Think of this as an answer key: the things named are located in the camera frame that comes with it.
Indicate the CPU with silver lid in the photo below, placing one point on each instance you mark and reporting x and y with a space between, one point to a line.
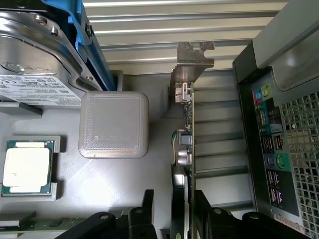
25 166

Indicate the grey parts rack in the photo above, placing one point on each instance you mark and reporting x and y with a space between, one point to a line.
112 124

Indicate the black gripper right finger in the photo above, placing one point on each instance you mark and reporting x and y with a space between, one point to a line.
216 224

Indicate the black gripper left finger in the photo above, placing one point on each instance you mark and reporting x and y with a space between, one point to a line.
139 224

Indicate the blue plastic disk caddy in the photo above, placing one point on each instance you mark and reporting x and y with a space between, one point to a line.
77 25

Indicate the open grey PC case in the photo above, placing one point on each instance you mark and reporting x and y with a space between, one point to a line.
286 37

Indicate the silver hard disk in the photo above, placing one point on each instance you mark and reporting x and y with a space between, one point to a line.
37 62

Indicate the green RAM stick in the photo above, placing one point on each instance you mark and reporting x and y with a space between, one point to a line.
57 224

